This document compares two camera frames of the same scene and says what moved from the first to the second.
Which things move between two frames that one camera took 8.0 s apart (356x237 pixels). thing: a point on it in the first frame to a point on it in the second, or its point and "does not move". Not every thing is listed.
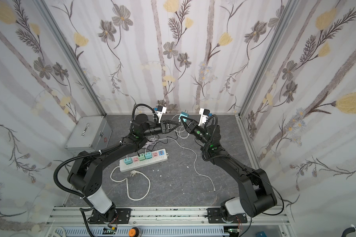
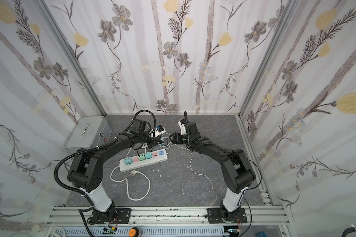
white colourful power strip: [157, 156] does not move
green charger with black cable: [142, 157] does not move
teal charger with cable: [128, 161] does not move
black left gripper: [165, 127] to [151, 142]
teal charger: [148, 155] does not move
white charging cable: [193, 146] to [192, 170]
